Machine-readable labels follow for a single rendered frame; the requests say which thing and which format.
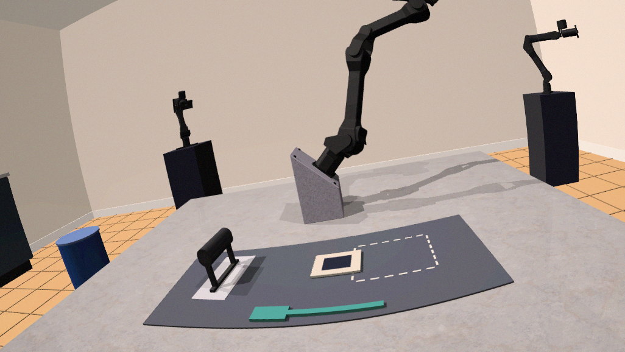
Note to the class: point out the cream tile with dark square mark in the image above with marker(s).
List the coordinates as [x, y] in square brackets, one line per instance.
[336, 264]

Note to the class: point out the teal flat trowel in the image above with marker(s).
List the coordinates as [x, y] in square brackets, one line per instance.
[280, 313]

